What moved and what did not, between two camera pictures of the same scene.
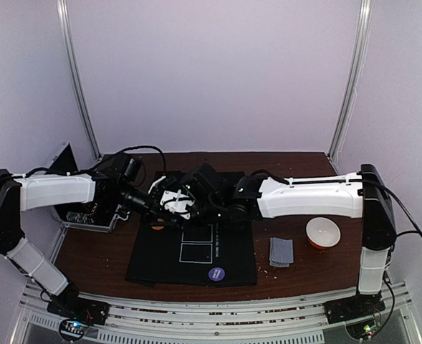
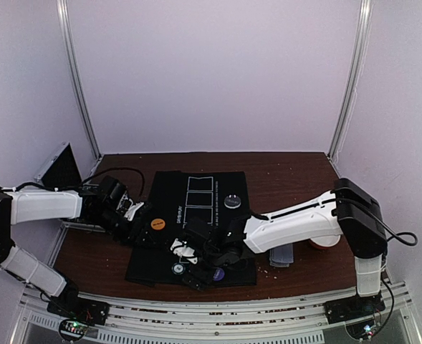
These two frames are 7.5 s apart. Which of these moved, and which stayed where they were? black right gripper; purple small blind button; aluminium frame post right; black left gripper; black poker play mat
Moved: black left gripper; black right gripper
Stayed: black poker play mat; purple small blind button; aluminium frame post right
